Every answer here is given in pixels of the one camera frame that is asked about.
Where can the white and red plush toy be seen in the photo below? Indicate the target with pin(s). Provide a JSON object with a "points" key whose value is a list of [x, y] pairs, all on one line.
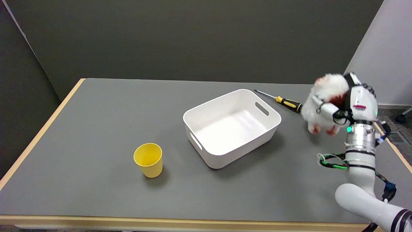
{"points": [[325, 96]]}

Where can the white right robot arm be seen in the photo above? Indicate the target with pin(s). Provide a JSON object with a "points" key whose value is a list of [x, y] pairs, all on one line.
{"points": [[362, 167]]}

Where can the floor vent grille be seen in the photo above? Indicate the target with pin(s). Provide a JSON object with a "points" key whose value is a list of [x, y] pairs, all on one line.
{"points": [[396, 137]]}

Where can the white plastic container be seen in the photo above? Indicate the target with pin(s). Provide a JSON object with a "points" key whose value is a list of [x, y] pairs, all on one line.
{"points": [[231, 127]]}

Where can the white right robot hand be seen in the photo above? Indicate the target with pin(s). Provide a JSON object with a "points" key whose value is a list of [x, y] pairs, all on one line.
{"points": [[362, 101]]}

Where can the black chair caster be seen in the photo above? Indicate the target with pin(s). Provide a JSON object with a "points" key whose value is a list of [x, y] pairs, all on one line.
{"points": [[400, 118]]}

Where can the yellow and black screwdriver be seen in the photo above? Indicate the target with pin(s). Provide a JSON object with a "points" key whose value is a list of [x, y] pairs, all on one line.
{"points": [[286, 102]]}

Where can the yellow plastic cup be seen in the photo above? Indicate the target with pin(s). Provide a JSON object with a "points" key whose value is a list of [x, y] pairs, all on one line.
{"points": [[148, 160]]}

